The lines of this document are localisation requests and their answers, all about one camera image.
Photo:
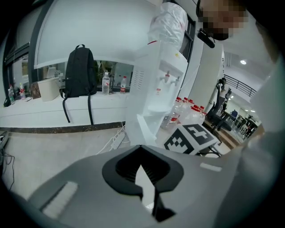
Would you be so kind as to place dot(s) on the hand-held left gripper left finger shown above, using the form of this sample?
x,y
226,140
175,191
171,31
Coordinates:
x,y
89,189

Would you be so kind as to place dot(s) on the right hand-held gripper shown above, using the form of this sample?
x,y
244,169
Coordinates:
x,y
196,134

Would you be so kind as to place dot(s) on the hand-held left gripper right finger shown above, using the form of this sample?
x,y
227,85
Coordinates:
x,y
196,189

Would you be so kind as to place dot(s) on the white appliance box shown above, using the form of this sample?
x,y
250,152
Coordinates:
x,y
142,100

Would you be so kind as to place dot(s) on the clear bottle white label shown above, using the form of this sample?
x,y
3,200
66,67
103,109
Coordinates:
x,y
106,83

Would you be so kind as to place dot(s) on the large clear water jug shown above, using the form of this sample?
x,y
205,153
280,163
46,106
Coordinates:
x,y
167,24

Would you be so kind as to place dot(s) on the black office chair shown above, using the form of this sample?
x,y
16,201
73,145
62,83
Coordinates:
x,y
214,115

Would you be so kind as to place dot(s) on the white power strip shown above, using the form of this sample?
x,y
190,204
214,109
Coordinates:
x,y
116,140

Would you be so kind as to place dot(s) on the black balcony railing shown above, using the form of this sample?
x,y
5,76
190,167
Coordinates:
x,y
239,80

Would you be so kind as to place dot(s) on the person's beige t-shirt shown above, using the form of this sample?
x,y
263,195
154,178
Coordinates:
x,y
267,89

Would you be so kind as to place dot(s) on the round ceiling light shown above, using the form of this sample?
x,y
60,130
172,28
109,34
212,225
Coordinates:
x,y
243,62

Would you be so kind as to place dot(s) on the small red label bottle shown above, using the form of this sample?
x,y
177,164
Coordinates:
x,y
123,86

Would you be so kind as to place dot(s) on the white window sill ledge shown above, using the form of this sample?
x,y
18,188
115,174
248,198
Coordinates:
x,y
44,109

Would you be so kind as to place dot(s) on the white plastic bin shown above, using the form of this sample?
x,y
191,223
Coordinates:
x,y
49,89

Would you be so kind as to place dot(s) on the brown patterned bag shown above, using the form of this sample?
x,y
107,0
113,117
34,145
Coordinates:
x,y
35,91

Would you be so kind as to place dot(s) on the small plastic drink bottle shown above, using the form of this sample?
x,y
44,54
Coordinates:
x,y
22,91

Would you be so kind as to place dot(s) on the black backpack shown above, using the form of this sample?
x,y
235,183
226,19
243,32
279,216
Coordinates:
x,y
80,71

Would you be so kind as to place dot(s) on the person's head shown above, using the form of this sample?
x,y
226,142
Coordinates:
x,y
222,17

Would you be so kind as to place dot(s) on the green label bottle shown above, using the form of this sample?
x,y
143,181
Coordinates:
x,y
11,95

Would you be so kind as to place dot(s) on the black framed window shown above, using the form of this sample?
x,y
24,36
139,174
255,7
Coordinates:
x,y
89,33

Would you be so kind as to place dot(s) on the black head-worn camera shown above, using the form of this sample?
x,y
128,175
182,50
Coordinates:
x,y
207,39

